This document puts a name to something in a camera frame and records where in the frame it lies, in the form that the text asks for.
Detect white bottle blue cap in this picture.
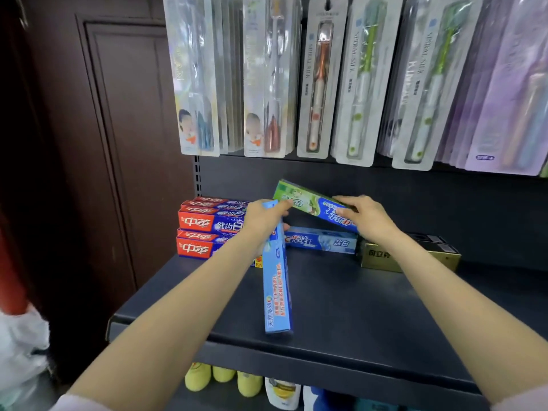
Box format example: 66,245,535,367
301,385,356,411

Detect person's right hand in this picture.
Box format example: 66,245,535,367
332,194,402,249

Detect person's pink right sleeve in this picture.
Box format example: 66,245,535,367
492,385,548,411

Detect stack of blue child toothbrush packs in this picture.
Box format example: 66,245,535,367
162,0,245,158

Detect dark grey shelf board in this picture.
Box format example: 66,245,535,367
167,380,309,411

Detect orange toothbrush pack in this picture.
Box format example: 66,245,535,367
296,0,349,160

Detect dark grey shelf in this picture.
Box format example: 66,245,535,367
106,245,548,411

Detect row of green toothbrush packs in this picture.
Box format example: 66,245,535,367
376,0,485,172

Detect green and blue toothpaste box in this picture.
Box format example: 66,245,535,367
273,179,360,234
261,200,294,335

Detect red child toothbrush pack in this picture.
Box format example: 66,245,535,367
243,0,303,159

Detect person's left hand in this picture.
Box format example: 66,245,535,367
239,199,296,249

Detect stack of purple toothbrush packs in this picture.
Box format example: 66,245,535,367
436,0,548,177

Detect white plastic bag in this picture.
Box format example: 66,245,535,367
0,303,51,411

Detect gold toothpaste box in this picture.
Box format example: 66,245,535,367
359,239,462,273

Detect red plastic roll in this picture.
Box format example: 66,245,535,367
0,217,29,316

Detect light blue toothpaste box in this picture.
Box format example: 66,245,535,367
284,226,358,255

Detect person's left forearm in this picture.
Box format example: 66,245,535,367
68,235,268,411

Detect person's right forearm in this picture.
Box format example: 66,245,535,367
376,233,548,405

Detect green toothbrush pack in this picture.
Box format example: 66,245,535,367
331,0,405,168

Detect white bottle yellow label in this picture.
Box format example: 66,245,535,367
264,377,303,410

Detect black patterned toothpaste box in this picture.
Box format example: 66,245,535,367
404,233,448,245

